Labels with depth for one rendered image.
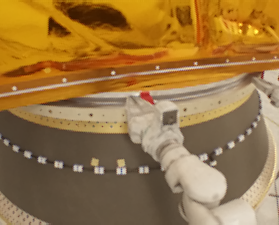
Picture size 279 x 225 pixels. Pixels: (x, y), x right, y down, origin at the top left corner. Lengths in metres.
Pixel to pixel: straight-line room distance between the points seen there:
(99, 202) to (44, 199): 0.24
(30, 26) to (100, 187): 0.59
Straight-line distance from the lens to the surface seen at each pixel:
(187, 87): 0.79
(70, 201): 0.92
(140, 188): 0.85
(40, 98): 0.72
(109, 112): 0.72
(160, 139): 0.44
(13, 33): 0.62
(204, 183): 0.35
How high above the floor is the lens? 2.07
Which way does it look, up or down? 30 degrees down
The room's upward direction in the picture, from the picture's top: straight up
